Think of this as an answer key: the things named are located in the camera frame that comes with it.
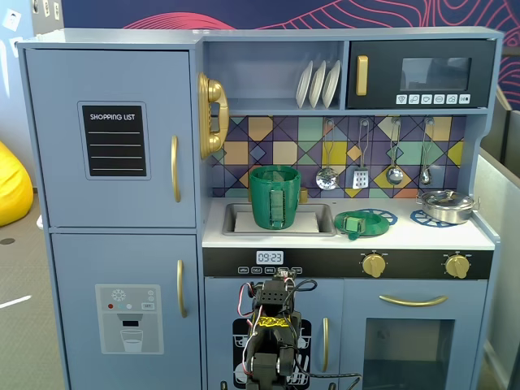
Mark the grey sink basin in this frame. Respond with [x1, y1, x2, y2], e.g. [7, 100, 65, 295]
[222, 202, 338, 238]

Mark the blue fridge door with chalkboard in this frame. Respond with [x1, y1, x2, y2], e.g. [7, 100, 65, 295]
[24, 48, 197, 228]

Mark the black shopping list chalkboard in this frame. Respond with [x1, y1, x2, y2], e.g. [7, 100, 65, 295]
[81, 105, 148, 178]

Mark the green plastic container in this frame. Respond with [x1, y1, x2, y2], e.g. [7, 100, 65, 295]
[249, 165, 302, 230]

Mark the white plate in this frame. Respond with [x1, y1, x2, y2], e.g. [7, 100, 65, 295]
[308, 60, 327, 109]
[321, 59, 342, 109]
[295, 60, 314, 109]

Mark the yellow bean bag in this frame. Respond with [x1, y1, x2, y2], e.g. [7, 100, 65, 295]
[0, 141, 35, 228]

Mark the blue oven door with window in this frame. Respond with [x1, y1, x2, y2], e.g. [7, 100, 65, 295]
[341, 278, 488, 390]

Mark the gold toy telephone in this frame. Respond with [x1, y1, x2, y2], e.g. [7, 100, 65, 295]
[197, 71, 231, 160]

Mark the metal slotted spatula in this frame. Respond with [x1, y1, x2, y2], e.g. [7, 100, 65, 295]
[352, 118, 371, 190]

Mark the steel pot with lid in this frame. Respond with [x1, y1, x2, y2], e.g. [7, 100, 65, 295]
[415, 189, 481, 225]

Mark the metal ladle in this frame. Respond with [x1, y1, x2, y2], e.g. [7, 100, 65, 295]
[385, 117, 405, 186]

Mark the gold fridge handle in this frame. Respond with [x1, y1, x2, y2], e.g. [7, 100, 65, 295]
[170, 135, 182, 203]
[176, 259, 189, 319]

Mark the black microwave door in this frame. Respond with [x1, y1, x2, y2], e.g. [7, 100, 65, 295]
[345, 39, 497, 110]

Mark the black cable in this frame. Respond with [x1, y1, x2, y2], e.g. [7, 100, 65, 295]
[284, 365, 363, 390]

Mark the blue fridge door with dispenser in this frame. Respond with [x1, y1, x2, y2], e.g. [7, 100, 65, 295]
[50, 234, 203, 390]

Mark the blue dishwasher door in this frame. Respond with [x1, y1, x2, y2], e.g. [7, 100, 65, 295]
[204, 276, 345, 390]

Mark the gold oven handle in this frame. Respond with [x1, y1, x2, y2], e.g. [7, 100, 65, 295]
[379, 294, 449, 307]

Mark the blue toy kitchen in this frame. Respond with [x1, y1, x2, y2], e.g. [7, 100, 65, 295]
[16, 27, 505, 390]

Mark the white wall socket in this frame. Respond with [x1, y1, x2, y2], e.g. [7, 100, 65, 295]
[2, 7, 22, 33]

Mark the gold dishwasher handle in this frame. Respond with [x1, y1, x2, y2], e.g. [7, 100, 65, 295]
[322, 317, 330, 373]

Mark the green round lid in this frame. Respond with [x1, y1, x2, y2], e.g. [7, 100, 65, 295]
[334, 210, 391, 241]

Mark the metal skimmer spoon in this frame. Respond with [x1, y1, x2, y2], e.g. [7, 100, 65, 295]
[315, 118, 340, 191]

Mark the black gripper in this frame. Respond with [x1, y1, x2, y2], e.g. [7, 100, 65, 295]
[253, 272, 297, 317]

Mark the gold microwave handle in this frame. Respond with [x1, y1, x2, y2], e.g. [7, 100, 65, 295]
[356, 54, 370, 97]

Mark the gold stove knob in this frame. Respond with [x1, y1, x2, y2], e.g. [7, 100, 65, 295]
[445, 254, 472, 280]
[362, 253, 387, 280]

